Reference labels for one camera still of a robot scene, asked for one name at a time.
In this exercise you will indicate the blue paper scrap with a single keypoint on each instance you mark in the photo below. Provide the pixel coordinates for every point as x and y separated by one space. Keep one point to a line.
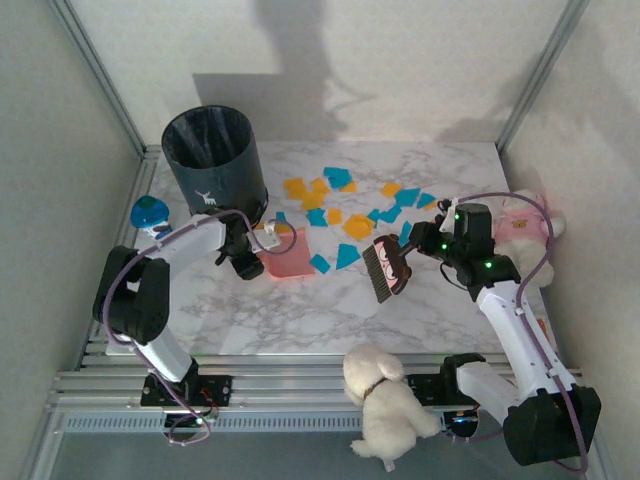
373 216
347 256
320 264
390 215
339 183
409 197
281 217
336 173
316 217
405 233
426 200

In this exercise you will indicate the orange paper scrap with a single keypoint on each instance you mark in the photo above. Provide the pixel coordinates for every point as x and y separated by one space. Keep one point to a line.
334 216
430 205
349 188
295 188
319 186
358 226
390 189
311 202

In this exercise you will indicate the cartoon face hand brush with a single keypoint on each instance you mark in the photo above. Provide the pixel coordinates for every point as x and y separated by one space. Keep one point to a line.
387 265

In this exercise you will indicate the pink dustpan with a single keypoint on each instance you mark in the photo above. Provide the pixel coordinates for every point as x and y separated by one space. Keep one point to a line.
290 260

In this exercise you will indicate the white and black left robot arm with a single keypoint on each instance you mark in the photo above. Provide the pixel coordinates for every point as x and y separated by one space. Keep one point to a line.
185 240

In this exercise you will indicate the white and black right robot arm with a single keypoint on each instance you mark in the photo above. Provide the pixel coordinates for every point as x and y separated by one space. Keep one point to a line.
502 320

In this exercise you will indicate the plush toy in pink shirt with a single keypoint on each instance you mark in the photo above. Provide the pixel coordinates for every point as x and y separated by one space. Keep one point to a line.
525 225

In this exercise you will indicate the dark bin with deer print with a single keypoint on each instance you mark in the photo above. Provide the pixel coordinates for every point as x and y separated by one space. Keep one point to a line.
215 170

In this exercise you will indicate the blue and green toy cup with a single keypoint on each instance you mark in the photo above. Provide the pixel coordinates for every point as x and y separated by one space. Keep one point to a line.
147 212

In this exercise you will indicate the yellow juice bottle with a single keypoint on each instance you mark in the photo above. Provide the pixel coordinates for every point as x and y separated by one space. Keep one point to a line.
542 330

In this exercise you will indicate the white plush dog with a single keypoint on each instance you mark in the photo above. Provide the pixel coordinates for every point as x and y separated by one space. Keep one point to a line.
385 405

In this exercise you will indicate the aluminium side rail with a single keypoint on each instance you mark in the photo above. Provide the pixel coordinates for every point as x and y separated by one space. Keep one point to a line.
144 170

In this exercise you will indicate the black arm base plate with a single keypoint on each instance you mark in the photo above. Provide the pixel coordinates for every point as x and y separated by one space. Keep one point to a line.
427 392
220 390

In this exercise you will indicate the aluminium rail base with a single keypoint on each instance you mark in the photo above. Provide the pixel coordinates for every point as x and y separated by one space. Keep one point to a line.
300 385

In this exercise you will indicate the aluminium frame post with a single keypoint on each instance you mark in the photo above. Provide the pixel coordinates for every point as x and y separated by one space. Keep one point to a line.
98 75
541 75

